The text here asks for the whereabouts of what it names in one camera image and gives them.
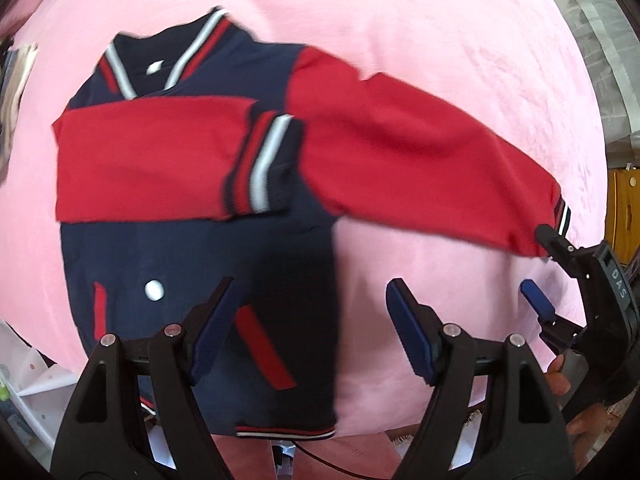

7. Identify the grey patterned curtain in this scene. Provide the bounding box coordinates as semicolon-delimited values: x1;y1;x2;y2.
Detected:
527;0;640;148

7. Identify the yellow wooden cabinet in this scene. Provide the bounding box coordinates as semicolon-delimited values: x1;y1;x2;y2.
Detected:
605;162;640;266

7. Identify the person's right hand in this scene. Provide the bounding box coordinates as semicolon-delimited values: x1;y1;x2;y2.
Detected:
544;352;610;457

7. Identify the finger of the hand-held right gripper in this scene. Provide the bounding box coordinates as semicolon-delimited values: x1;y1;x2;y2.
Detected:
534;224;593;281
519;279;587;357

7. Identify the navy and red varsity jacket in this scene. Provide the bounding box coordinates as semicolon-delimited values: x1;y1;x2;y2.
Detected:
51;6;572;441

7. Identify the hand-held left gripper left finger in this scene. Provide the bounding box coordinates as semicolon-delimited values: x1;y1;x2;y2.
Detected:
50;276;246;480

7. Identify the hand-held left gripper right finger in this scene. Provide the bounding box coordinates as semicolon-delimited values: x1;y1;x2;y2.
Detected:
385;277;593;480

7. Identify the black cable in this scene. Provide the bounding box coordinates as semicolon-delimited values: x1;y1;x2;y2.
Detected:
295;442;401;480

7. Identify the pink blanket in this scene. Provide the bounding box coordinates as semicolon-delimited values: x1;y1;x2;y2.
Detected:
0;0;610;443

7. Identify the white dotted bag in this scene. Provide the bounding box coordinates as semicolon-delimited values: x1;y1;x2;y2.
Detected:
0;317;83;466

